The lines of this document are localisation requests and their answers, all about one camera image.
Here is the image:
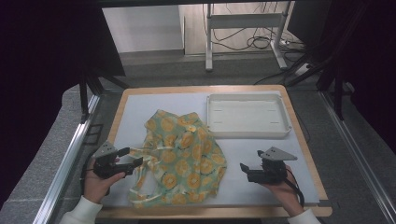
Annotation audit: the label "pale grey table mat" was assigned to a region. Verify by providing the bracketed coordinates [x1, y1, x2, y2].
[101, 91, 321, 208]

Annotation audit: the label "green orange-print cloth bag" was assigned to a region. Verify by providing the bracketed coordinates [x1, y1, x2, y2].
[128, 109, 228, 209]

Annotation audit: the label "white power strip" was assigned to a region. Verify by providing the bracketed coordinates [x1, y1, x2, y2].
[293, 63, 312, 77]

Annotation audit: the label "aluminium rail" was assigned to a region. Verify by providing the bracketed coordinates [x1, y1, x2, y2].
[32, 93, 102, 224]
[319, 91, 396, 224]

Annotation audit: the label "person's right hand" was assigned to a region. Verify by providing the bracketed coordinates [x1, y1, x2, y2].
[262, 164, 304, 217]

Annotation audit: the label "white metal desk frame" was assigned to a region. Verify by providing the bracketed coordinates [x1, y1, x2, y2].
[204, 2, 290, 73]

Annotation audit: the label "black tripod stand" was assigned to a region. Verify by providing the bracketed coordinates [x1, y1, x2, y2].
[78, 66, 132, 124]

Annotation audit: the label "black metal stand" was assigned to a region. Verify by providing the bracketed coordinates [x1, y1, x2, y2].
[286, 52, 347, 121]

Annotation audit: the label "right hand-held gripper cable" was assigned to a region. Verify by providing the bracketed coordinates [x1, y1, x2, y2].
[283, 167, 305, 208]

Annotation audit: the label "white plastic tray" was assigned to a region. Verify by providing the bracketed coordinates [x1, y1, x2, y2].
[205, 92, 293, 139]

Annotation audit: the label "dark curtain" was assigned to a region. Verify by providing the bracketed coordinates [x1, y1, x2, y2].
[288, 0, 396, 154]
[0, 0, 126, 210]

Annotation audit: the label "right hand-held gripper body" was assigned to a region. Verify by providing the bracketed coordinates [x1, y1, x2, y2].
[247, 147, 298, 184]

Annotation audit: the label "black floor cables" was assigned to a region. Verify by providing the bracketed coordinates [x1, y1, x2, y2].
[211, 2, 307, 53]

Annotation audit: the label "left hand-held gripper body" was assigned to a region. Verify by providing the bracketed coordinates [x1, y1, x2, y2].
[92, 140, 132, 180]

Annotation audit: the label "person's left hand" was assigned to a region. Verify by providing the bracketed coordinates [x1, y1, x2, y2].
[83, 158, 125, 205]

